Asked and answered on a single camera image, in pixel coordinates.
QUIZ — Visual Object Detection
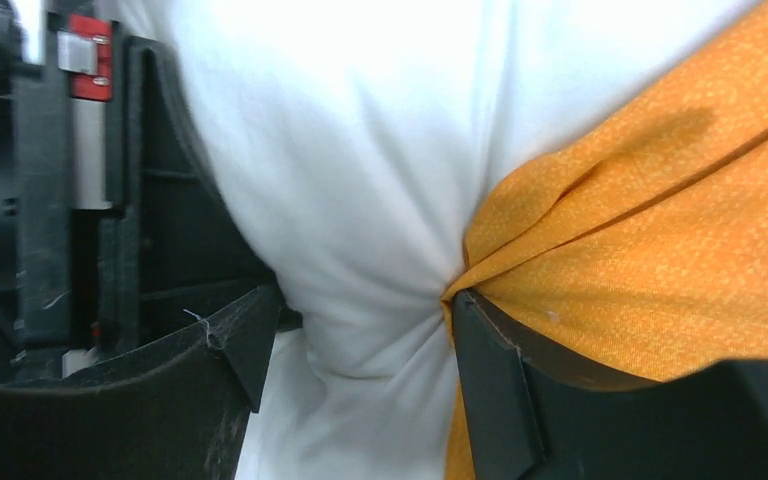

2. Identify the white pillow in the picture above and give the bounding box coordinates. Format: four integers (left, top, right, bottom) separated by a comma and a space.
98, 1, 751, 479

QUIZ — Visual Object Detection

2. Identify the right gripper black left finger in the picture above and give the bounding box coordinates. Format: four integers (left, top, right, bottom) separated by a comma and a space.
0, 285, 283, 479

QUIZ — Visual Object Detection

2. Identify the orange printed pillowcase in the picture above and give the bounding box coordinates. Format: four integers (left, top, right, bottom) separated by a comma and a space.
443, 1, 768, 479

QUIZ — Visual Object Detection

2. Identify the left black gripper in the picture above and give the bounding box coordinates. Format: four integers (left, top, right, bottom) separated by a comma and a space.
0, 1, 278, 384

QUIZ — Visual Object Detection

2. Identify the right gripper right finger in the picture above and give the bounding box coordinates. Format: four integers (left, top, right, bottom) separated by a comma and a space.
453, 290, 768, 479

